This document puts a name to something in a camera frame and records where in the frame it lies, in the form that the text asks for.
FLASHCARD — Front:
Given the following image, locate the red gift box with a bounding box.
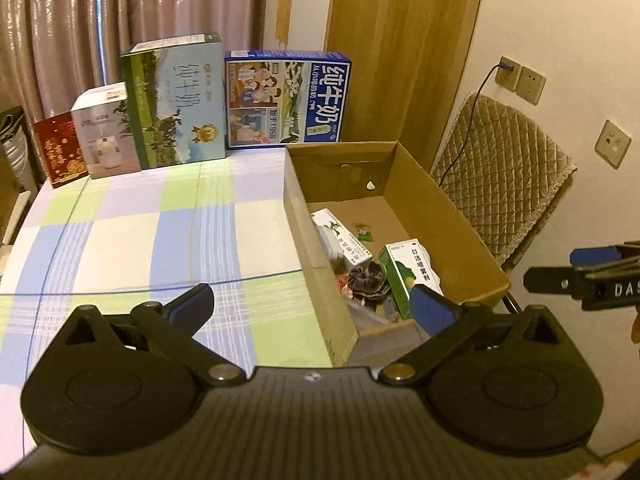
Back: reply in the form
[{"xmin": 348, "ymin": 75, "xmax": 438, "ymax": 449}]
[{"xmin": 34, "ymin": 112, "xmax": 88, "ymax": 188}]

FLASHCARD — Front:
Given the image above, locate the dark charging cable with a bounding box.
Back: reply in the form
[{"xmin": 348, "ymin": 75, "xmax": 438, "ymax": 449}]
[{"xmin": 438, "ymin": 60, "xmax": 516, "ymax": 189}]

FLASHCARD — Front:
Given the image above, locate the green milk carton box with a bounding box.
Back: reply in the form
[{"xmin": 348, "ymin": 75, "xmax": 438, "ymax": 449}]
[{"xmin": 120, "ymin": 34, "xmax": 227, "ymax": 169}]

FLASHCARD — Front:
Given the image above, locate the green white spray box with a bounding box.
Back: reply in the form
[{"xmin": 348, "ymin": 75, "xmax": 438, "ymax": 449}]
[{"xmin": 378, "ymin": 238, "xmax": 442, "ymax": 318}]

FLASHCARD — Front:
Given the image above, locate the lower wall socket plate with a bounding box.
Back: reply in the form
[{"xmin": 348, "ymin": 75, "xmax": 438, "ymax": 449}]
[{"xmin": 594, "ymin": 119, "xmax": 631, "ymax": 169}]

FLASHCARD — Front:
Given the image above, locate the brown curtain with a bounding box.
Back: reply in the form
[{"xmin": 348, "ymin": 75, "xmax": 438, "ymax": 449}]
[{"xmin": 1, "ymin": 0, "xmax": 266, "ymax": 122}]

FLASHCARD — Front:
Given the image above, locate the white humidifier box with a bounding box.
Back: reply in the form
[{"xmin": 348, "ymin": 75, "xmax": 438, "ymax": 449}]
[{"xmin": 70, "ymin": 82, "xmax": 141, "ymax": 179}]

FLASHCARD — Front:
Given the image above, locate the wall power socket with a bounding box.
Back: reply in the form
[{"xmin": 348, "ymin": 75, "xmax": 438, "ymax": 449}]
[{"xmin": 495, "ymin": 56, "xmax": 522, "ymax": 92}]

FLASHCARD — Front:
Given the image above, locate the open cardboard box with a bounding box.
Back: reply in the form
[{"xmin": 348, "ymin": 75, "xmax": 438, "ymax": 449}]
[{"xmin": 283, "ymin": 142, "xmax": 511, "ymax": 367}]

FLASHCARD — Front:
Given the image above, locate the quilted beige chair cushion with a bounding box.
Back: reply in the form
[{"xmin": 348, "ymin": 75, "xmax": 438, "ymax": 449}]
[{"xmin": 431, "ymin": 93, "xmax": 577, "ymax": 270}]

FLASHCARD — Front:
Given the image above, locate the red snack packet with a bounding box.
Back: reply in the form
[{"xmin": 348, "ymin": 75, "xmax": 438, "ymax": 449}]
[{"xmin": 335, "ymin": 274, "xmax": 348, "ymax": 290}]

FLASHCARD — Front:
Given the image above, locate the checkered bed sheet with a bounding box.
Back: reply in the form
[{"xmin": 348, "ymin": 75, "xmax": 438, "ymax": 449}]
[{"xmin": 1, "ymin": 148, "xmax": 330, "ymax": 468}]

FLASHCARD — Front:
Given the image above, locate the green candy wrapper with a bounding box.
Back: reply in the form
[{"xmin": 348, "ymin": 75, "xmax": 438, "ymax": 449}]
[{"xmin": 354, "ymin": 222, "xmax": 374, "ymax": 243}]

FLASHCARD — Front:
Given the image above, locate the white long medicine box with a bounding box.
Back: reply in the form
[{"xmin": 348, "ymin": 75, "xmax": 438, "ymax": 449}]
[{"xmin": 311, "ymin": 208, "xmax": 372, "ymax": 269}]

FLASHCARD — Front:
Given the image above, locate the hand holding right gripper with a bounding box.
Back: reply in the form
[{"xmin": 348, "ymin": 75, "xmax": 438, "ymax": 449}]
[{"xmin": 630, "ymin": 307, "xmax": 640, "ymax": 344}]

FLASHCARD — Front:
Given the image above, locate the blue milk carton box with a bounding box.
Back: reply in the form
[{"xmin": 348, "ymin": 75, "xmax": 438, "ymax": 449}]
[{"xmin": 226, "ymin": 50, "xmax": 352, "ymax": 148}]

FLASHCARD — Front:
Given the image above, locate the wooden door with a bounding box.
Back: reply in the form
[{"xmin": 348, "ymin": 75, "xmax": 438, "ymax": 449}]
[{"xmin": 326, "ymin": 0, "xmax": 480, "ymax": 169}]

